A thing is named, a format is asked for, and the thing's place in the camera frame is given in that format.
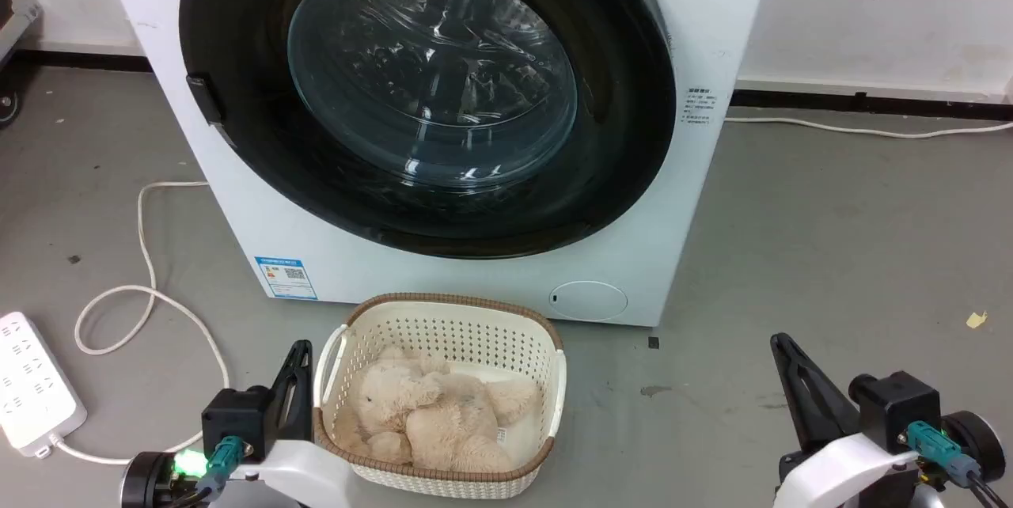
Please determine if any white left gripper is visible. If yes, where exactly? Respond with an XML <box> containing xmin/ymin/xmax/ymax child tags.
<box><xmin>228</xmin><ymin>340</ymin><xmax>354</xmax><ymax>508</ymax></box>

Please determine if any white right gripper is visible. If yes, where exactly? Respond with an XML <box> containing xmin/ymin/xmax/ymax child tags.
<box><xmin>771</xmin><ymin>332</ymin><xmax>922</xmax><ymax>508</ymax></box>

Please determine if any black round washer door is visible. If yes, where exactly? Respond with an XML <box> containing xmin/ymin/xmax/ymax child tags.
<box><xmin>179</xmin><ymin>0</ymin><xmax>678</xmax><ymax>260</ymax></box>

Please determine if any white front-load washing machine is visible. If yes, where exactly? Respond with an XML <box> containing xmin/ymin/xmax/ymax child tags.
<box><xmin>91</xmin><ymin>0</ymin><xmax>780</xmax><ymax>328</ymax></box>

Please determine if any blue energy label sticker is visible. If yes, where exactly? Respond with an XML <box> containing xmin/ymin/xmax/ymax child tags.
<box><xmin>254</xmin><ymin>256</ymin><xmax>319</xmax><ymax>301</ymax></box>

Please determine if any beige plush teddy bear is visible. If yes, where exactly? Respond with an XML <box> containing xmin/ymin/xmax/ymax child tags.
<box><xmin>333</xmin><ymin>345</ymin><xmax>541</xmax><ymax>473</ymax></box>

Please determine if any white woven laundry basket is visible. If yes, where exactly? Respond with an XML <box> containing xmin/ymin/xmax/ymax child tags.
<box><xmin>313</xmin><ymin>293</ymin><xmax>567</xmax><ymax>500</ymax></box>

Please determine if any round white filter cover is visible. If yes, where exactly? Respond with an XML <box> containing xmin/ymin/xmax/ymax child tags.
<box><xmin>549</xmin><ymin>281</ymin><xmax>629</xmax><ymax>323</ymax></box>

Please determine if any white power strip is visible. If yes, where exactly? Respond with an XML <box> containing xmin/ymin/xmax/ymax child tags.
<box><xmin>0</xmin><ymin>312</ymin><xmax>88</xmax><ymax>459</ymax></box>

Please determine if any white text sticker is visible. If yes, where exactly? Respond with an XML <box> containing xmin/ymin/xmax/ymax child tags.
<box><xmin>681</xmin><ymin>86</ymin><xmax>720</xmax><ymax>127</ymax></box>

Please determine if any grey wheeled cart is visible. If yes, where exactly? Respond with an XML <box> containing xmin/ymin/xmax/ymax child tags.
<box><xmin>0</xmin><ymin>0</ymin><xmax>42</xmax><ymax>130</ymax></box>

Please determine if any teal plug left gripper cable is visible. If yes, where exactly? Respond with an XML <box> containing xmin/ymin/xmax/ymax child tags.
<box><xmin>168</xmin><ymin>435</ymin><xmax>256</xmax><ymax>508</ymax></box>

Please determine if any teal plug gripper cable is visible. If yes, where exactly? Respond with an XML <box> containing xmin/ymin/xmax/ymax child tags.
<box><xmin>168</xmin><ymin>435</ymin><xmax>256</xmax><ymax>508</ymax></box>
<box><xmin>902</xmin><ymin>420</ymin><xmax>1011</xmax><ymax>508</ymax></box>

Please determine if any teal plug right gripper cable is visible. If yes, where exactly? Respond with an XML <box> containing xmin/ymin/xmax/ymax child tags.
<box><xmin>902</xmin><ymin>420</ymin><xmax>1011</xmax><ymax>508</ymax></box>

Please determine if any white looped power cable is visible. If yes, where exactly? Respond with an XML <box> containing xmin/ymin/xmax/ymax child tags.
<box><xmin>49</xmin><ymin>180</ymin><xmax>231</xmax><ymax>466</ymax></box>

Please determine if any white straight floor cable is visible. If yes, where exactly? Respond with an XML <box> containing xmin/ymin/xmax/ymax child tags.
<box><xmin>724</xmin><ymin>116</ymin><xmax>1013</xmax><ymax>139</ymax></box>

